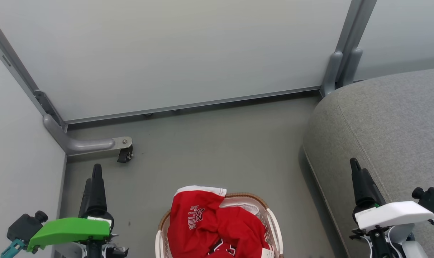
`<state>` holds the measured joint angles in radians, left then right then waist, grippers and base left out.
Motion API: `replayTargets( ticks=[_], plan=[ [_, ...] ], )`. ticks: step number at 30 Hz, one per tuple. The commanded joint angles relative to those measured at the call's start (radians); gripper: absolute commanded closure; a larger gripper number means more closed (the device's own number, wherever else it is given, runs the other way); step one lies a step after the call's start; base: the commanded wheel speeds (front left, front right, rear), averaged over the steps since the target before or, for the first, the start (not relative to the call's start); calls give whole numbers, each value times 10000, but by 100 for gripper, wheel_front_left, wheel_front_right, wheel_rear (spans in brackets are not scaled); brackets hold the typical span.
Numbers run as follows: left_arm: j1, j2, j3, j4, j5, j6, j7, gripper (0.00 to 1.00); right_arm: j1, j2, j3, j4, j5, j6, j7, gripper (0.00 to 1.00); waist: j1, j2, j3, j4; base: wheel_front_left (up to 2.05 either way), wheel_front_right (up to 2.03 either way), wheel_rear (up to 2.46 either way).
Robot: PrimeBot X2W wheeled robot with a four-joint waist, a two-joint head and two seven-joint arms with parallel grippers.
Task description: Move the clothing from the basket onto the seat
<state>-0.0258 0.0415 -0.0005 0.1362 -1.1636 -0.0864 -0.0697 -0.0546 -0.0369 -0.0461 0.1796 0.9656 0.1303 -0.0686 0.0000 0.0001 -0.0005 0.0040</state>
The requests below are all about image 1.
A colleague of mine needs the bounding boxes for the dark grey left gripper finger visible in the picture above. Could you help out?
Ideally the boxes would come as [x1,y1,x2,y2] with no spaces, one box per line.
[79,178,92,217]
[87,164,107,212]

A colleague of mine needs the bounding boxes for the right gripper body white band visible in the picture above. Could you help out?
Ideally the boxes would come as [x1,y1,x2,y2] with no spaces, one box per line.
[353,199,434,231]

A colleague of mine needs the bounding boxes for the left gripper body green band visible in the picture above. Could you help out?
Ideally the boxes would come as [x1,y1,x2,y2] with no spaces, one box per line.
[27,208,114,252]

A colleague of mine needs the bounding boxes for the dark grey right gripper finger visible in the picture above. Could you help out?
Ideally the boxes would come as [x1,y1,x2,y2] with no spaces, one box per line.
[362,169,386,205]
[350,158,373,206]

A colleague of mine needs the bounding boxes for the red Bulls 23 jersey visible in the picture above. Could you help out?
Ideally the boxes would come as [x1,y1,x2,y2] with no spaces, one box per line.
[168,185,227,258]

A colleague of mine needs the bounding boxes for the red shorts white trim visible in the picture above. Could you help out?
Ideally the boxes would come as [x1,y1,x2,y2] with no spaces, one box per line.
[207,201,275,258]

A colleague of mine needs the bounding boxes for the grey fabric sofa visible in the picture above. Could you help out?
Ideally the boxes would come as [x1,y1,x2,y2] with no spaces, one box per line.
[303,67,434,258]

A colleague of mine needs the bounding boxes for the black caster wheel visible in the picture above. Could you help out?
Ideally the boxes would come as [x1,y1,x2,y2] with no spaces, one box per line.
[117,145,134,163]

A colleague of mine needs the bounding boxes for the white laundry basket brown rim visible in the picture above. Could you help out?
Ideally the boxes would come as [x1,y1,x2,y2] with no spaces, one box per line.
[155,193,284,258]

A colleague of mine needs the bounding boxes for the grey partition post curved foot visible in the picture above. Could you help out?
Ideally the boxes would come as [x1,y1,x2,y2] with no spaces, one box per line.
[0,11,133,156]

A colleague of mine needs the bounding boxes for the grey partition bottom rail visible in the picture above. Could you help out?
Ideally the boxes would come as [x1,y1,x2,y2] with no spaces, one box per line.
[65,85,322,125]

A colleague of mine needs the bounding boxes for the grey partition post two brackets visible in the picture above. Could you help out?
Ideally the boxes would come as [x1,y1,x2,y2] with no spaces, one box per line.
[320,0,377,98]

